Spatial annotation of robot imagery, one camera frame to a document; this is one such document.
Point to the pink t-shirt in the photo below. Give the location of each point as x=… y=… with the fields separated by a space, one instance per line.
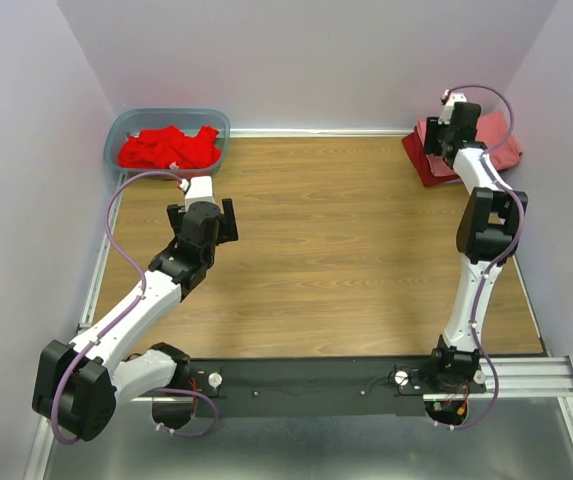
x=492 y=128

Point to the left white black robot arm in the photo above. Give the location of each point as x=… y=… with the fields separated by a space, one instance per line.
x=80 y=384

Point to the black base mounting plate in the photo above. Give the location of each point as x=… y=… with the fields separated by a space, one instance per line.
x=325 y=386

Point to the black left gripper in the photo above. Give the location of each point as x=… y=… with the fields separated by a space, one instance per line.
x=227 y=229

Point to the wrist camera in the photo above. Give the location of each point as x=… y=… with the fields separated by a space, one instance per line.
x=197 y=189
x=449 y=99

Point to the dark red folded t-shirt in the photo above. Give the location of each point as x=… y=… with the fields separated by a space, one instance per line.
x=422 y=163

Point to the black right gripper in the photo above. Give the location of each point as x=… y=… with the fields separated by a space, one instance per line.
x=431 y=126

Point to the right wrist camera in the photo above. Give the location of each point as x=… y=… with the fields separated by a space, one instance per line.
x=449 y=99

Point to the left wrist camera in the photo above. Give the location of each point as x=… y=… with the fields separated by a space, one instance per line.
x=197 y=189

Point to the bright red crumpled t-shirts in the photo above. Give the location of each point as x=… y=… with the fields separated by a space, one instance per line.
x=170 y=148

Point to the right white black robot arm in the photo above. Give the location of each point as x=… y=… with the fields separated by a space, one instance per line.
x=487 y=236

